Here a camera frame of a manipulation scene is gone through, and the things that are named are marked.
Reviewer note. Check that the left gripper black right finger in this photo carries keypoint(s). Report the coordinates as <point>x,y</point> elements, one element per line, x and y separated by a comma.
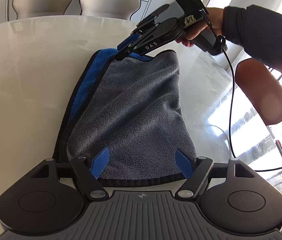
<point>196,171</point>

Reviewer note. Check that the blue and grey microfibre towel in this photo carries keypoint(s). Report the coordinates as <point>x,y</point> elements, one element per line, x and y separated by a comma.
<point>132,108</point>

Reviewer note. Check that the right grey dining chair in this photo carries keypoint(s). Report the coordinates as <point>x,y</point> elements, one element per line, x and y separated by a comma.
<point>120,9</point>

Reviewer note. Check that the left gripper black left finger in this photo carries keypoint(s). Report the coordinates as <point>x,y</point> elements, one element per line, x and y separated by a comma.
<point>87,171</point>

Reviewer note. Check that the person's right forearm dark sleeve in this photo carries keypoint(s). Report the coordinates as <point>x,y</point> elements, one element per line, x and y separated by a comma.
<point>256,29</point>

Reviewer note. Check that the person's right hand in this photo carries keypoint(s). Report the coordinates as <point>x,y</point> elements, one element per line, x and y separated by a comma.
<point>216,19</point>

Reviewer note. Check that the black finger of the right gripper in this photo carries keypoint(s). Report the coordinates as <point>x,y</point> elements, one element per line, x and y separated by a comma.
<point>147,44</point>
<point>131,43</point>

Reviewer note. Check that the brown leather chair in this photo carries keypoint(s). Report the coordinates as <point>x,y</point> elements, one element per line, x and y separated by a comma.
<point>261,88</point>

